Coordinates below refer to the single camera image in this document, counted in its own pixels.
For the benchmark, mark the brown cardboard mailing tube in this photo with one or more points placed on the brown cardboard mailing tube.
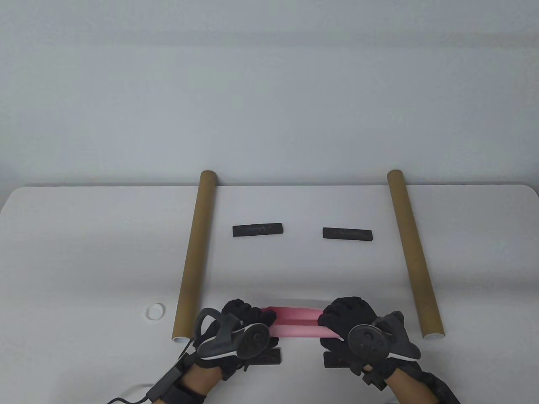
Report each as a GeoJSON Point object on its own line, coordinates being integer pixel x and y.
{"type": "Point", "coordinates": [408, 235]}
{"type": "Point", "coordinates": [198, 235]}

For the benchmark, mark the pink paper sheet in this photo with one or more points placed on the pink paper sheet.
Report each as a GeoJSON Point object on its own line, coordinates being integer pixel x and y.
{"type": "Point", "coordinates": [294, 326]}

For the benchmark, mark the person's right forearm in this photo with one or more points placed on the person's right forearm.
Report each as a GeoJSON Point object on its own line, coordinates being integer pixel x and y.
{"type": "Point", "coordinates": [410, 389]}

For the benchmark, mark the grey wrist-mounted box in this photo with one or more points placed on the grey wrist-mounted box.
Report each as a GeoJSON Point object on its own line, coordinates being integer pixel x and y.
{"type": "Point", "coordinates": [440, 387]}
{"type": "Point", "coordinates": [166, 381]}

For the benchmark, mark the black paperweight bar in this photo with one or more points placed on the black paperweight bar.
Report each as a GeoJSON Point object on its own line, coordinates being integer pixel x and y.
{"type": "Point", "coordinates": [257, 229]}
{"type": "Point", "coordinates": [347, 234]}
{"type": "Point", "coordinates": [332, 361]}
{"type": "Point", "coordinates": [273, 357]}

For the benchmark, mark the grey hand-mounted controller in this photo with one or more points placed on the grey hand-mounted controller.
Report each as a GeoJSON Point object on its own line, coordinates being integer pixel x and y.
{"type": "Point", "coordinates": [368, 343]}
{"type": "Point", "coordinates": [252, 341]}

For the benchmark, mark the person's left hand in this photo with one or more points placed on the person's left hand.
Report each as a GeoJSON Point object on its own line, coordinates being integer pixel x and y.
{"type": "Point", "coordinates": [242, 311]}

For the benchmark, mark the white plastic tube cap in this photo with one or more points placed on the white plastic tube cap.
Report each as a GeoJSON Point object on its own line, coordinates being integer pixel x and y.
{"type": "Point", "coordinates": [155, 311]}

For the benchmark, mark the person's right hand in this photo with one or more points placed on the person's right hand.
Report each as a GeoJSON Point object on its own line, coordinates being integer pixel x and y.
{"type": "Point", "coordinates": [349, 311]}

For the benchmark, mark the person's left forearm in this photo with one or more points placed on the person's left forearm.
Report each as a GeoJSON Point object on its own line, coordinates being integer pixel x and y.
{"type": "Point", "coordinates": [200, 381]}

